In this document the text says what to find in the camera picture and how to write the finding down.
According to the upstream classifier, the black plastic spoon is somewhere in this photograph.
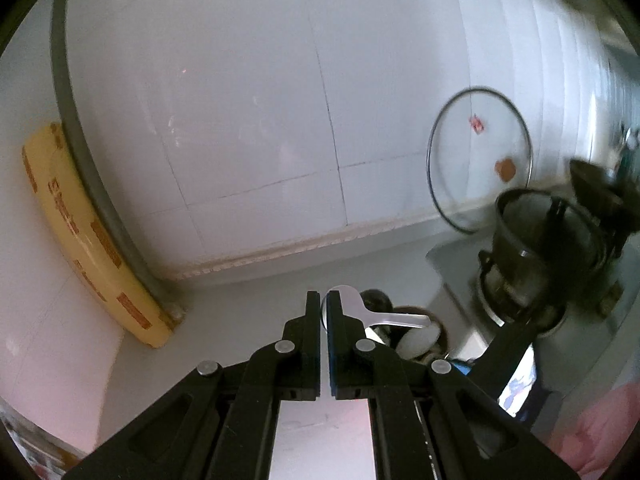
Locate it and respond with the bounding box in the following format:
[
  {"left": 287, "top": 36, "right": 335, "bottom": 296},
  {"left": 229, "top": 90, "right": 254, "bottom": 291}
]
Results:
[{"left": 360, "top": 289, "right": 394, "bottom": 313}]

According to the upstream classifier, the small white plastic spoon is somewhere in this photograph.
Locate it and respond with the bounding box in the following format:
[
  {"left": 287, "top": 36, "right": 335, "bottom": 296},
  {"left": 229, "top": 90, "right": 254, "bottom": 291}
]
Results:
[{"left": 320, "top": 284, "right": 433, "bottom": 334}]

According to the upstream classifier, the red cylindrical tin canister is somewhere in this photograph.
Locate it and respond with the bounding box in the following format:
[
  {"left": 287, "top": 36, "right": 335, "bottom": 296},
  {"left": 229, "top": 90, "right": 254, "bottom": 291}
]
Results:
[{"left": 373, "top": 306, "right": 449, "bottom": 365}]

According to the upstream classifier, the white rice paddle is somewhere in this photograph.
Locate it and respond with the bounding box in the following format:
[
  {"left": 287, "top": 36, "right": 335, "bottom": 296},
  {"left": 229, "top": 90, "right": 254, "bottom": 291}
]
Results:
[{"left": 396, "top": 325, "right": 442, "bottom": 360}]

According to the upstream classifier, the black clay pot with lid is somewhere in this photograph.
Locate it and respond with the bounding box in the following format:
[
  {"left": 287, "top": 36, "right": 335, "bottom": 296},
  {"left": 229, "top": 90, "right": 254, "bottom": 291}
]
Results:
[{"left": 478, "top": 188, "right": 606, "bottom": 324}]

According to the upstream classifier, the yellow cling film roll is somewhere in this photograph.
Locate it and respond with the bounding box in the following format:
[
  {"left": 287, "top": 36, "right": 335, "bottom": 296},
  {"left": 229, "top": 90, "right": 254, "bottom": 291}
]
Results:
[{"left": 22, "top": 122, "right": 172, "bottom": 349}]

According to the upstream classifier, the black wok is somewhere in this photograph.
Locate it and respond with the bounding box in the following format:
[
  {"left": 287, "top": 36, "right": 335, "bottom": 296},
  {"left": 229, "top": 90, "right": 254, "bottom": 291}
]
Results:
[{"left": 570, "top": 158, "right": 639, "bottom": 259}]

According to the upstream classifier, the glass pot lid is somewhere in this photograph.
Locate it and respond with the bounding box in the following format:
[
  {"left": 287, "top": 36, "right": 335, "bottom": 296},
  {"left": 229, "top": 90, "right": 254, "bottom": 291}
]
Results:
[{"left": 425, "top": 86, "right": 534, "bottom": 235}]

